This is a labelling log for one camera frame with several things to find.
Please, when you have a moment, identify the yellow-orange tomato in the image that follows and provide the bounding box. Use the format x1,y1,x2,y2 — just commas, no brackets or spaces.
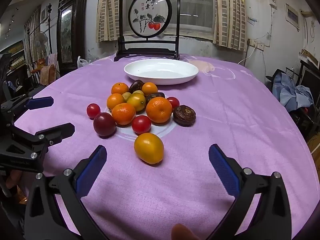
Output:
134,133,165,165

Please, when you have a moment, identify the red cherry tomato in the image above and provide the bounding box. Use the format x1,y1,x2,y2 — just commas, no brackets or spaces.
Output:
132,115,152,134
86,103,101,119
166,97,180,110

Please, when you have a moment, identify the standing fan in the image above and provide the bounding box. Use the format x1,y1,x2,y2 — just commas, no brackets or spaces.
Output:
34,31,48,63

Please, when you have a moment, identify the purple tablecloth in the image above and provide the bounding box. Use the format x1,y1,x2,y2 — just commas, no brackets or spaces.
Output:
14,53,318,240

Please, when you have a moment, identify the dark coat stand pole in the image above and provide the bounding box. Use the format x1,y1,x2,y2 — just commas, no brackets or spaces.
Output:
47,3,54,55

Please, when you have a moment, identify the beige checked curtain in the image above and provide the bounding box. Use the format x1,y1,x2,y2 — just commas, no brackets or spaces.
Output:
96,0,128,43
213,0,247,53

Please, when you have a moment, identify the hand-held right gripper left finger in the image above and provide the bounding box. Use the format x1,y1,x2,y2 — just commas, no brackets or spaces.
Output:
24,144,110,240

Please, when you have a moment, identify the dark purple plum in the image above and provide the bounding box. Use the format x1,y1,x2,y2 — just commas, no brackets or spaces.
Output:
93,112,117,137

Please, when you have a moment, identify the blue clothes pile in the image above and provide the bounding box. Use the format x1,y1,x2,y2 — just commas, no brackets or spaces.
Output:
272,72,314,113

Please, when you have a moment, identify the white plastic bag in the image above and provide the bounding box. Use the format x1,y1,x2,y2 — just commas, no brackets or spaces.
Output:
77,56,92,68

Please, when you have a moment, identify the white oval plate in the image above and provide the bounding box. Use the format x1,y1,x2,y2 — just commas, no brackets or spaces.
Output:
124,59,199,85

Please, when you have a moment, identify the orange cloth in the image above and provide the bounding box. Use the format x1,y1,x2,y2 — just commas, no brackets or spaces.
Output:
40,64,57,87

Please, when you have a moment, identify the yellow-green citrus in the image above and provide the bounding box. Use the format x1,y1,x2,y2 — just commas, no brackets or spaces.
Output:
126,93,146,112

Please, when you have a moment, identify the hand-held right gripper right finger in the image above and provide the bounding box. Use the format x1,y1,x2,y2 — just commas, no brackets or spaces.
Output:
208,144,293,240

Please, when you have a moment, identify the window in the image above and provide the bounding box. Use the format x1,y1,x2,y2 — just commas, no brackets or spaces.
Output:
124,0,216,38

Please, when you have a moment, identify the wall fuse box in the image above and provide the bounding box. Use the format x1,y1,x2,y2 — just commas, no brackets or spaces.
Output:
286,6,300,32

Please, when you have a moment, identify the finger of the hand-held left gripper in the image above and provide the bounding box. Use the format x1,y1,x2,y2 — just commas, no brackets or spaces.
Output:
10,122,75,158
0,94,54,121

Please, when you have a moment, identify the white cable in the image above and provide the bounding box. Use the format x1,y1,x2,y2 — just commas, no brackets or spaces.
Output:
237,46,256,65

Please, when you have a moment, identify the orange mandarin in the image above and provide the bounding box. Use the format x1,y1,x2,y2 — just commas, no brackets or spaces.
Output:
107,93,125,110
111,103,136,126
111,83,129,95
141,82,158,96
146,97,173,124

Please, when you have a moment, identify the person's right hand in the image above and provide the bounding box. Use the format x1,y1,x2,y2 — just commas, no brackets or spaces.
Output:
171,224,200,240

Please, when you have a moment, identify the wall power outlet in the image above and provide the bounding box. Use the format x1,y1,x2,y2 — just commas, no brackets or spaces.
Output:
247,39,265,50

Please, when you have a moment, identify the dark passion fruit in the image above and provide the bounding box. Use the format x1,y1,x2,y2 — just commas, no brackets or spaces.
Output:
129,80,145,94
173,105,196,127
145,92,166,103

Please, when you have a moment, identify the dark wooden framed panel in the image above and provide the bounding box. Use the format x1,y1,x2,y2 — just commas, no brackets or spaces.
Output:
56,0,90,77

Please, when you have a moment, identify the black monitor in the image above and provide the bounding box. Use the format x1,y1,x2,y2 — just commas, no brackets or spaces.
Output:
301,66,320,93

